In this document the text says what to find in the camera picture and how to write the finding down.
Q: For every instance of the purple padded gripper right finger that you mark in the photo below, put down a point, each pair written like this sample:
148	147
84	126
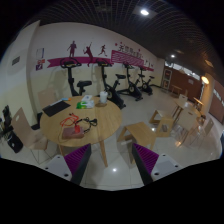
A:
153	166

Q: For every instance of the white paper cup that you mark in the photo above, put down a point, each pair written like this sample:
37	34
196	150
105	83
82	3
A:
103	97

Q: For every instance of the green white tissue pack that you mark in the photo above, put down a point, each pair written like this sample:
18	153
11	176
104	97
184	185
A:
85	104

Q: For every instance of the wooden stool far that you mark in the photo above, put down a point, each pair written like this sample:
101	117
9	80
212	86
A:
164	122

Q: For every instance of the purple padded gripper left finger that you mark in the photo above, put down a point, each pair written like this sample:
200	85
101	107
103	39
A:
72	166

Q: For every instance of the light wooden chair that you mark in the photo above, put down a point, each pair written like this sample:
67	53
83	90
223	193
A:
31	139

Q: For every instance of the round wooden table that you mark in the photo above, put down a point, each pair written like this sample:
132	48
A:
102	121

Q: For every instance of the wooden stool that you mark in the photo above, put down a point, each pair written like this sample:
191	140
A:
164	122
142	133

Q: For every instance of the white chair right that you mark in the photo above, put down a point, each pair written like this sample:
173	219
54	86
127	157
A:
185	122

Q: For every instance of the wooden stool near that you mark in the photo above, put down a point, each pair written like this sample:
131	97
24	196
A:
142	133

